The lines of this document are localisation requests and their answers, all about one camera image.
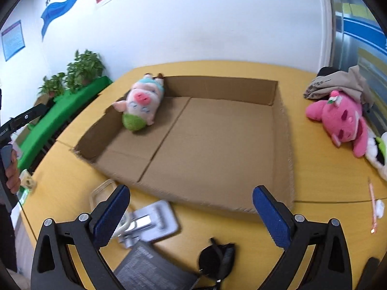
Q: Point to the small white item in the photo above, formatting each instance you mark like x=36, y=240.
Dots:
x=379, y=207

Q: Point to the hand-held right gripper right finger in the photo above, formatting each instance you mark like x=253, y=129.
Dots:
x=272, y=217

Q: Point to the blue wave wall decal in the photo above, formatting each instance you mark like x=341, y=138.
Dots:
x=60, y=7

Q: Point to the large potted green plant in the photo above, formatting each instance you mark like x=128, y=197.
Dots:
x=86, y=66

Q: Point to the blue framed wall poster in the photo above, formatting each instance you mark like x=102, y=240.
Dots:
x=12, y=40

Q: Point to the pig plush toy green bottom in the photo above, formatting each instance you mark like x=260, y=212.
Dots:
x=140, y=102

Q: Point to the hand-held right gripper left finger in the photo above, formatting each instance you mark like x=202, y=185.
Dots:
x=112, y=214

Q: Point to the black product box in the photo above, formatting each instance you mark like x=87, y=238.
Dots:
x=151, y=268

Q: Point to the glass partition with blue band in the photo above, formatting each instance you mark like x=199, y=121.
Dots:
x=356, y=45

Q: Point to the green cloth covered bench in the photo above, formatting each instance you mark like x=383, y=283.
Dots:
x=60, y=111

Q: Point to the small potted green plant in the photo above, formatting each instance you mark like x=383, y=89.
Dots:
x=53, y=84

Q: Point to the small beige box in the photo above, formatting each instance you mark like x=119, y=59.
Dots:
x=27, y=181

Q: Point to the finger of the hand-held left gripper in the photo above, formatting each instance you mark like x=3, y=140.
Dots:
x=25, y=117

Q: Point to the white plush toy green patches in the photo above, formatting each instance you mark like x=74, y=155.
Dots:
x=379, y=154

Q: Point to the beige cloth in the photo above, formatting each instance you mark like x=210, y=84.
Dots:
x=353, y=81

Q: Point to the white silver phone stand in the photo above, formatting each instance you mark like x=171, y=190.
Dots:
x=157, y=220

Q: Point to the pink plush toy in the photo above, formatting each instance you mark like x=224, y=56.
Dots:
x=335, y=117

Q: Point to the person's left hand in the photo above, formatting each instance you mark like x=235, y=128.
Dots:
x=12, y=175

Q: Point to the shallow cardboard box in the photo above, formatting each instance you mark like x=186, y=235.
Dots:
x=217, y=145

